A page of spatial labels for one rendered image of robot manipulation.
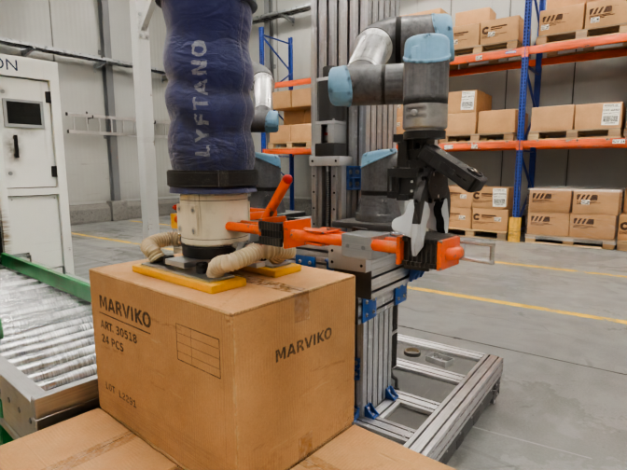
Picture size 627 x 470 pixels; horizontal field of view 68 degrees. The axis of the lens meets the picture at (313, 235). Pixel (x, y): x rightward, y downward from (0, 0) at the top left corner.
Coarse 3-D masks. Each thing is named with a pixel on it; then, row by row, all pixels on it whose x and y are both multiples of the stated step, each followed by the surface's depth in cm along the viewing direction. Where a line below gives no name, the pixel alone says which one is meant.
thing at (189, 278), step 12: (144, 264) 120; (156, 264) 119; (204, 264) 108; (156, 276) 114; (168, 276) 110; (180, 276) 108; (192, 276) 106; (204, 276) 106; (228, 276) 106; (192, 288) 104; (204, 288) 101; (216, 288) 100; (228, 288) 103
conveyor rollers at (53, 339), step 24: (0, 288) 259; (24, 288) 260; (48, 288) 261; (0, 312) 220; (24, 312) 220; (48, 312) 219; (72, 312) 219; (24, 336) 188; (48, 336) 187; (72, 336) 186; (24, 360) 164; (48, 360) 163; (72, 360) 162; (48, 384) 146
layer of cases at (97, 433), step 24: (96, 408) 130; (48, 432) 119; (72, 432) 119; (96, 432) 119; (120, 432) 119; (360, 432) 118; (0, 456) 109; (24, 456) 109; (48, 456) 109; (72, 456) 109; (96, 456) 109; (120, 456) 109; (144, 456) 109; (168, 456) 109; (312, 456) 109; (336, 456) 108; (360, 456) 108; (384, 456) 108; (408, 456) 108
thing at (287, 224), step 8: (280, 216) 107; (264, 224) 100; (272, 224) 99; (280, 224) 97; (288, 224) 98; (296, 224) 100; (304, 224) 102; (264, 232) 102; (272, 232) 100; (280, 232) 99; (288, 232) 98; (264, 240) 101; (272, 240) 99; (280, 240) 98; (288, 240) 98; (296, 240) 100
